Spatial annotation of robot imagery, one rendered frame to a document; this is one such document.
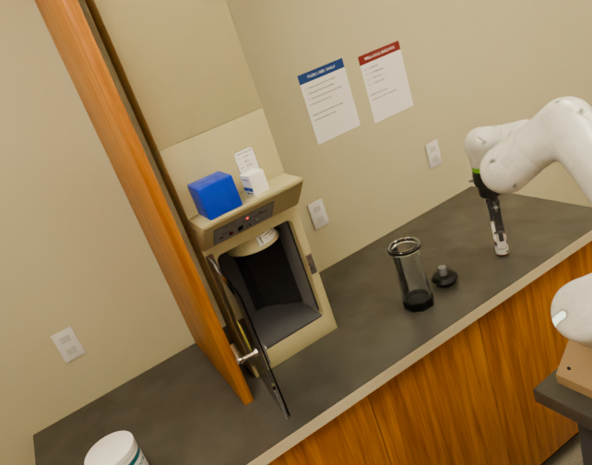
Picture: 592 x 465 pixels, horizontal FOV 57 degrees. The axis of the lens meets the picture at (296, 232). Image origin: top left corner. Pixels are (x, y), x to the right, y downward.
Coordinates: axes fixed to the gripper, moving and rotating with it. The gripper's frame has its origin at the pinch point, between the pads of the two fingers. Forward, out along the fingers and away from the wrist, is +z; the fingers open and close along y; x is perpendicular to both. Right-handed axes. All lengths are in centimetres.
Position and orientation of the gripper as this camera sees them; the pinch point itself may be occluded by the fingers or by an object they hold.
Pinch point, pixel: (499, 236)
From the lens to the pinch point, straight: 201.5
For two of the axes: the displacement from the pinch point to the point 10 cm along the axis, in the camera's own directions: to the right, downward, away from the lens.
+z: 3.1, 8.7, 3.8
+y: -1.4, 4.3, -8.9
